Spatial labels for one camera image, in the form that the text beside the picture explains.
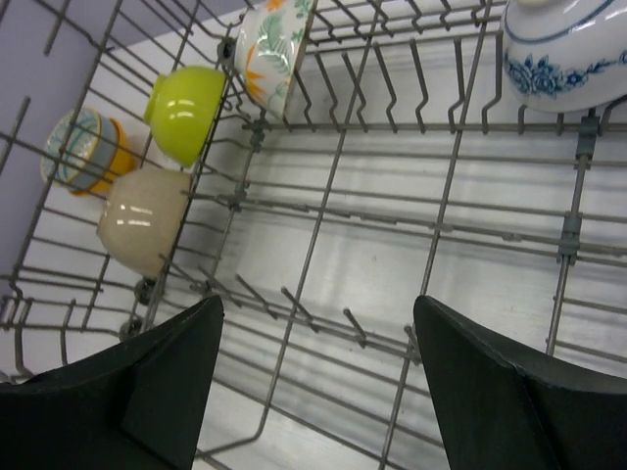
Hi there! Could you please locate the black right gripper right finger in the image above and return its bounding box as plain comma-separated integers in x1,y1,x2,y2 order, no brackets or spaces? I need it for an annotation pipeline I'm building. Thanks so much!
413,296,626,469

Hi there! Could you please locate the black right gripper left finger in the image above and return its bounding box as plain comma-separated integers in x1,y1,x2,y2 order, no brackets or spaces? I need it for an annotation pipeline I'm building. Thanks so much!
1,296,224,469

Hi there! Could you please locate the white yellow dotted bowl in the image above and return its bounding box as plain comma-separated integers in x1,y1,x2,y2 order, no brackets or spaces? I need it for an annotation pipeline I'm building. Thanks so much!
40,107,102,191

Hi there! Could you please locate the white blue patterned bowl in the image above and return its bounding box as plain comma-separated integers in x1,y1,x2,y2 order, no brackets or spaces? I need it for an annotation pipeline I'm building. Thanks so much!
501,0,626,113

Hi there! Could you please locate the white floral leaf bowl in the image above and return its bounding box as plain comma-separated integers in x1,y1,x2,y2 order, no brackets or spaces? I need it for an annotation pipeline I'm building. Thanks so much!
234,0,317,120

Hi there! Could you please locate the orange ribbed bowl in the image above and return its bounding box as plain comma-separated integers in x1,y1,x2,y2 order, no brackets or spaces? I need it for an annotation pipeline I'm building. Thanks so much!
70,118,135,196

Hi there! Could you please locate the white ribbed bowl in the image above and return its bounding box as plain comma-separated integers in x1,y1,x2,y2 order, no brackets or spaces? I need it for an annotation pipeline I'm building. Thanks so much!
87,117,120,194

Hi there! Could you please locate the beige bowl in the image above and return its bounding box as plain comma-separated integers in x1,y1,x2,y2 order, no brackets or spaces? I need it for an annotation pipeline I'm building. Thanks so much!
96,167,191,278

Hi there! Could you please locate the lime green bowl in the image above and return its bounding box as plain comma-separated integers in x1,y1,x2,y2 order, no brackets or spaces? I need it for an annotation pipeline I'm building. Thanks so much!
143,66,226,167

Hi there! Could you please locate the grey wire dish rack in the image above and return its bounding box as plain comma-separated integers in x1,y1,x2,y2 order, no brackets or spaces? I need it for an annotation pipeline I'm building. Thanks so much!
1,1,626,469

